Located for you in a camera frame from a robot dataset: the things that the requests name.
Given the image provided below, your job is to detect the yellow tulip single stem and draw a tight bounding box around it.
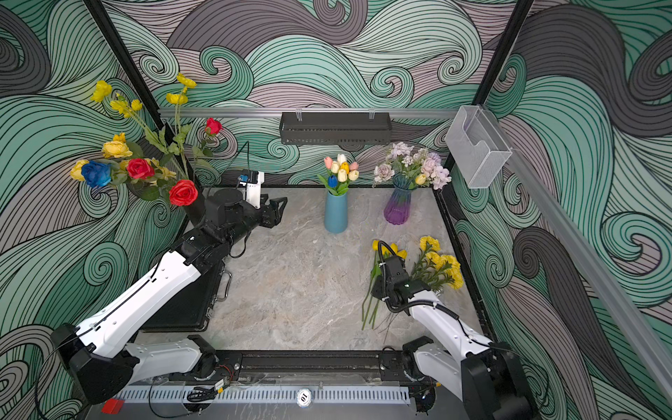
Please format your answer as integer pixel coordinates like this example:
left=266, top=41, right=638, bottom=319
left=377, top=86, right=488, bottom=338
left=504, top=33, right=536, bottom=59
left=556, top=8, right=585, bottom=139
left=362, top=240, right=381, bottom=330

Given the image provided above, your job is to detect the teal ceramic vase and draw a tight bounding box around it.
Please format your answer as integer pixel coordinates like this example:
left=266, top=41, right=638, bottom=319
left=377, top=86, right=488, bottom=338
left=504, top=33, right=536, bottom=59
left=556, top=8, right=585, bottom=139
left=324, top=192, right=348, bottom=234

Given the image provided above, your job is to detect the yellow carnation flower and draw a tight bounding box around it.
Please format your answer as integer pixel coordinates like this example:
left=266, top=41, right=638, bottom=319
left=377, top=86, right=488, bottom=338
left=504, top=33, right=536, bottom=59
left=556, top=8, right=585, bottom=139
left=419, top=236, right=441, bottom=254
left=425, top=251, right=446, bottom=271
left=441, top=255, right=460, bottom=276
left=429, top=269, right=464, bottom=291

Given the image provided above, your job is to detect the purple glass vase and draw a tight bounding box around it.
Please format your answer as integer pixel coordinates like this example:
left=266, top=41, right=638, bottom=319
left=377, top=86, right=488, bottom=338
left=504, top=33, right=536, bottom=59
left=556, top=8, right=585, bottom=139
left=383, top=174, right=414, bottom=225

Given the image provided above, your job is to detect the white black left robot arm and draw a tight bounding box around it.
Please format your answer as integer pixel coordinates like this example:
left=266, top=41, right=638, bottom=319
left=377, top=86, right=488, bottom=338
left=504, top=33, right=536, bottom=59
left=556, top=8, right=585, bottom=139
left=51, top=188, right=288, bottom=404

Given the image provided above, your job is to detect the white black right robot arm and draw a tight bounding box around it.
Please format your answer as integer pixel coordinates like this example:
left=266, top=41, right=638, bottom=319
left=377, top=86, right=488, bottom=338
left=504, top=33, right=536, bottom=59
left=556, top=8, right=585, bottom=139
left=370, top=241, right=539, bottom=419

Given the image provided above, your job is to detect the black vase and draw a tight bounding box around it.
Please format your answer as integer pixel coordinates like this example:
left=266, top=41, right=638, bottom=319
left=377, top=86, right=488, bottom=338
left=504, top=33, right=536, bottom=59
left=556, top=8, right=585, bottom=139
left=185, top=191, right=206, bottom=227

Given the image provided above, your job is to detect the colourful tulip bunch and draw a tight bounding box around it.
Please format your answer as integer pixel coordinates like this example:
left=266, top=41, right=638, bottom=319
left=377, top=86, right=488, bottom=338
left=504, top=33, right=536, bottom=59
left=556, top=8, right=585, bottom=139
left=317, top=154, right=360, bottom=197

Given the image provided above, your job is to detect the mixed rose bouquet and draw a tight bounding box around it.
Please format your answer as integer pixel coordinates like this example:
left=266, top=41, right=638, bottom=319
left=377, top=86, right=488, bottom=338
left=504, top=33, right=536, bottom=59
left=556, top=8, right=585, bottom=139
left=69, top=73, right=201, bottom=208

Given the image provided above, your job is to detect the pink lilac flower bunch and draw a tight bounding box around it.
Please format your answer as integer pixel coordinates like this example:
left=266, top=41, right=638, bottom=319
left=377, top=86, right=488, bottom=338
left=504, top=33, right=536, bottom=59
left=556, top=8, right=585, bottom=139
left=374, top=142, right=453, bottom=191

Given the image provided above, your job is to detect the red small block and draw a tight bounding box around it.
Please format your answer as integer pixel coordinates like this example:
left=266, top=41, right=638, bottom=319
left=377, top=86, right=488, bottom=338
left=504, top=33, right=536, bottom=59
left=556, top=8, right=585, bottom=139
left=101, top=398, right=124, bottom=415

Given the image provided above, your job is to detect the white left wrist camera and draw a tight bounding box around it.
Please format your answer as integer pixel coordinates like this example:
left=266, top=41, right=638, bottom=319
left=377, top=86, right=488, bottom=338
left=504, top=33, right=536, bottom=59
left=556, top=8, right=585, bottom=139
left=238, top=170, right=265, bottom=209

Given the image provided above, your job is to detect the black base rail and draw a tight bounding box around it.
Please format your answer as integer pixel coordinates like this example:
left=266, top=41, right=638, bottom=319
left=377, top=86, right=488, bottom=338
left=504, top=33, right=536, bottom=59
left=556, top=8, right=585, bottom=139
left=172, top=348, right=505, bottom=390

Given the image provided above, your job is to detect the black wall tray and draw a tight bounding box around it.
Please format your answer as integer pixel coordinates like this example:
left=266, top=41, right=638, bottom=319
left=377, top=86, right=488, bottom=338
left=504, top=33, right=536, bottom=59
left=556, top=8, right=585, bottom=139
left=279, top=111, right=393, bottom=150

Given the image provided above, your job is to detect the black case with handle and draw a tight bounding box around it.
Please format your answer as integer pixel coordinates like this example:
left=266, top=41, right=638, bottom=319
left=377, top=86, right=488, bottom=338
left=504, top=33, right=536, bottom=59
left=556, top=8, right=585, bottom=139
left=141, top=262, right=226, bottom=333

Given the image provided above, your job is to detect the clear plastic wall bin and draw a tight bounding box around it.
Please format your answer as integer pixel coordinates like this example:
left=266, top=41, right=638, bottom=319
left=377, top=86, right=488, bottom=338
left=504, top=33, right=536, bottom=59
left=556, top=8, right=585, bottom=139
left=444, top=105, right=512, bottom=189

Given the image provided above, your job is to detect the black left corner post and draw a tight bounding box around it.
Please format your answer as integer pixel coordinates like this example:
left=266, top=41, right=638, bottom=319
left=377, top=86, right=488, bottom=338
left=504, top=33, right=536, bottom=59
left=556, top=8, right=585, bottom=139
left=83, top=0, right=164, bottom=129

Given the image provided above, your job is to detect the white slotted cable duct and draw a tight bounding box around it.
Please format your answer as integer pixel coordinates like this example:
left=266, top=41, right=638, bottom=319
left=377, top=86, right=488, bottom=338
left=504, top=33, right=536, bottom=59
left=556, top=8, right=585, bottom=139
left=115, top=385, right=411, bottom=405

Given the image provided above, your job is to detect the black corner frame post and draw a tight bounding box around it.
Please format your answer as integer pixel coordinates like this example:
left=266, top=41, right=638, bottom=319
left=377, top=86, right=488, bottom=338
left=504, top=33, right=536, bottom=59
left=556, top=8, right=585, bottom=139
left=450, top=1, right=533, bottom=167

